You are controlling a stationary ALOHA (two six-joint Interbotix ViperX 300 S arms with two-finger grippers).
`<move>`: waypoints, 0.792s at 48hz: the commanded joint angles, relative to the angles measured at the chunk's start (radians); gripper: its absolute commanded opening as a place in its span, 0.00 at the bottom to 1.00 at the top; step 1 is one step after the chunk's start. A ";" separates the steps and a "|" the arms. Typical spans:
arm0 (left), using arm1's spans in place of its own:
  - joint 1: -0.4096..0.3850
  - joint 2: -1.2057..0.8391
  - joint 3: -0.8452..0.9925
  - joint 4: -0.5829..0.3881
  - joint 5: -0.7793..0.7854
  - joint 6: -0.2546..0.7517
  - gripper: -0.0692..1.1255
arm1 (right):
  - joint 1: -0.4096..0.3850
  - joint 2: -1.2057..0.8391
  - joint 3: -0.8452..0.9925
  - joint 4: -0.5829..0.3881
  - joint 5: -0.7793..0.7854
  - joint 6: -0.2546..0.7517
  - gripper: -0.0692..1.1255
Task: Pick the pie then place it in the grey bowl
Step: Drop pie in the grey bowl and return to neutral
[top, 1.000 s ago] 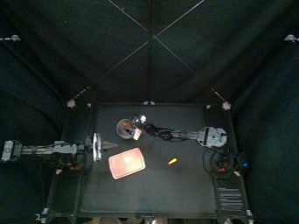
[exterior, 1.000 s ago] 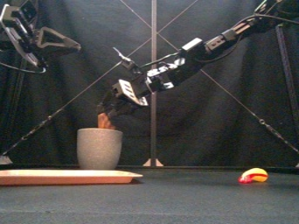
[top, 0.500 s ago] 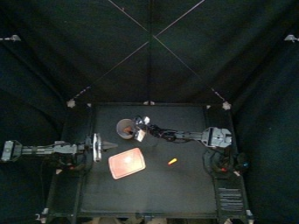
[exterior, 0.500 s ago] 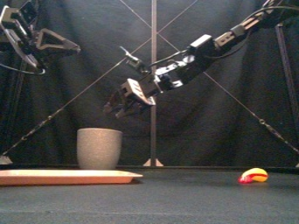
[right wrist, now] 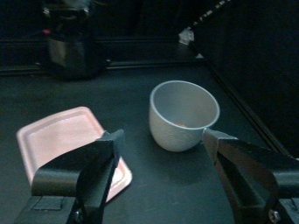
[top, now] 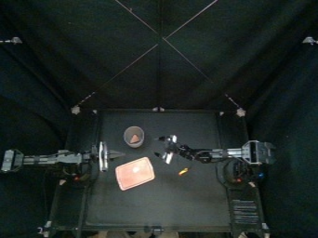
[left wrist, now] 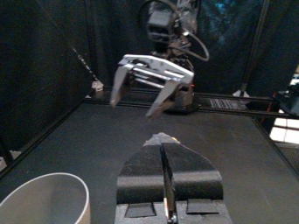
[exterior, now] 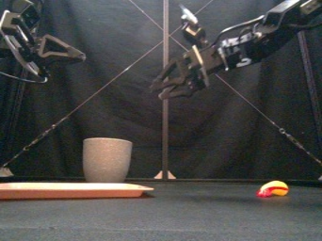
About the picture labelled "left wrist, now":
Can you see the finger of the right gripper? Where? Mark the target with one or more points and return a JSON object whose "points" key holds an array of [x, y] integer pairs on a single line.
{"points": [[164, 100], [120, 84]]}

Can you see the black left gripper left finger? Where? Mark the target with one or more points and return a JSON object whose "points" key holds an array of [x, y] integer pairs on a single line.
{"points": [[141, 172]]}

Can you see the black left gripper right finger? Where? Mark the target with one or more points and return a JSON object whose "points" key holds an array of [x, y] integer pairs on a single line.
{"points": [[194, 172]]}

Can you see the small grey toy pie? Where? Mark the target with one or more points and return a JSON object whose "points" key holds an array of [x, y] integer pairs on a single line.
{"points": [[160, 138]]}

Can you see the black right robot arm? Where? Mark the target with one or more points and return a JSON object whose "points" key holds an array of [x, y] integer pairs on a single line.
{"points": [[172, 26]]}

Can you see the grey bowl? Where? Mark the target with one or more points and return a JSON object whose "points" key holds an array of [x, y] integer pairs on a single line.
{"points": [[48, 198]]}

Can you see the black ribbed vent plate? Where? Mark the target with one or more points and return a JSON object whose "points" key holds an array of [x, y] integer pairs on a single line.
{"points": [[226, 103]]}

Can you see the black cloth curtain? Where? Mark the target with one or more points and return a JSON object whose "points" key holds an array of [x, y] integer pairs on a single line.
{"points": [[44, 64]]}

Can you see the black gear beside table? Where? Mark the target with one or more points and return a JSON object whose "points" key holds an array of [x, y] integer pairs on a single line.
{"points": [[289, 99]]}

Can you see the white frame corner bracket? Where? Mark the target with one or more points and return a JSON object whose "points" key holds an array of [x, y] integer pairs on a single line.
{"points": [[98, 85], [241, 93]]}

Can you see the black table frame rail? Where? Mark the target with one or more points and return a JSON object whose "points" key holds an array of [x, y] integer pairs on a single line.
{"points": [[234, 109]]}

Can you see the black vertical frame post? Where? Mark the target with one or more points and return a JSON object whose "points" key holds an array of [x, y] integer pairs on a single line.
{"points": [[256, 43]]}

